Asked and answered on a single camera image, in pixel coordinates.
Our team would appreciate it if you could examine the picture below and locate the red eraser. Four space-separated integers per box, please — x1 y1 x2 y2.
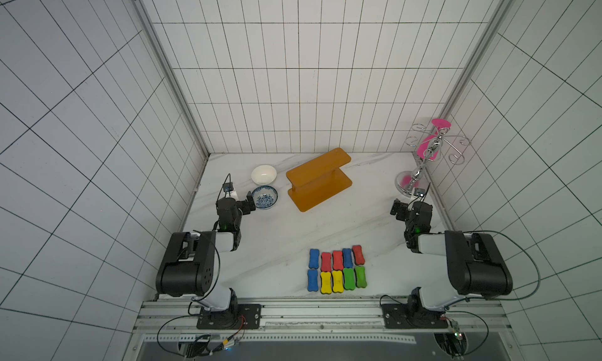
321 252 332 273
332 251 344 271
352 245 365 265

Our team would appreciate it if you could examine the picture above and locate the green eraser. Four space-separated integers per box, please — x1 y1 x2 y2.
343 268 356 290
354 265 368 288

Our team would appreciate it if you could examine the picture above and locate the wooden two-tier shelf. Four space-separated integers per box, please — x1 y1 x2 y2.
286 148 353 212

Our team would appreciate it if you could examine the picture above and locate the yellow eraser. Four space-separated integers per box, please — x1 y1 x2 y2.
320 272 332 295
332 270 344 293

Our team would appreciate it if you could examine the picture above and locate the blue eraser top shelf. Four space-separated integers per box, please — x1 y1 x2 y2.
307 269 320 292

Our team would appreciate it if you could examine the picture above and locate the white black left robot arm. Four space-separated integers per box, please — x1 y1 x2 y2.
155 193 256 329

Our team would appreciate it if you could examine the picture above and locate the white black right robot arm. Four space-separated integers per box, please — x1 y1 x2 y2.
381 199 514 329

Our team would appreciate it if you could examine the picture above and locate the blue patterned ceramic bowl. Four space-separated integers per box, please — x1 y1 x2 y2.
252 185 278 210

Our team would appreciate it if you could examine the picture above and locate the white ceramic bowl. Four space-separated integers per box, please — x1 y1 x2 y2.
251 165 277 186

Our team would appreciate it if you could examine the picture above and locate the chrome pink cup stand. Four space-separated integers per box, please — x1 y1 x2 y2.
395 118 471 198

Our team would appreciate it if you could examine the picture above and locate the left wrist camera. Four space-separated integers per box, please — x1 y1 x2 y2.
222 181 238 200

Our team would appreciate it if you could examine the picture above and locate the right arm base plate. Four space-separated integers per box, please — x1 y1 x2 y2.
381 304 448 330

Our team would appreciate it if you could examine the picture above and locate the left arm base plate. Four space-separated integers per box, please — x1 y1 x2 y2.
196 304 263 331

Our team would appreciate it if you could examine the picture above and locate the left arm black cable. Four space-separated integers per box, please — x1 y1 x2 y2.
156 174 248 358

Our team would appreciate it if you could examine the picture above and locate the aluminium mounting rail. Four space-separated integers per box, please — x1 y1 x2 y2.
133 298 510 346

